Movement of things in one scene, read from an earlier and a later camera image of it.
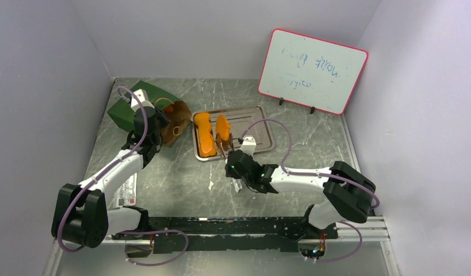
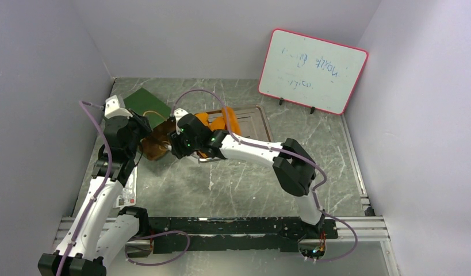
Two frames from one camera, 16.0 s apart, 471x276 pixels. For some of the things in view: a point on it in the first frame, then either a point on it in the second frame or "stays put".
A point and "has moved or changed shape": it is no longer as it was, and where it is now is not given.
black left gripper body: (161, 121) → (138, 130)
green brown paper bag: (122, 114) has moved or changed shape
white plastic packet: (126, 195) stays put
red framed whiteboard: (311, 72) stays put
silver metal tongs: (237, 183) → (202, 159)
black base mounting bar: (182, 233) stays put
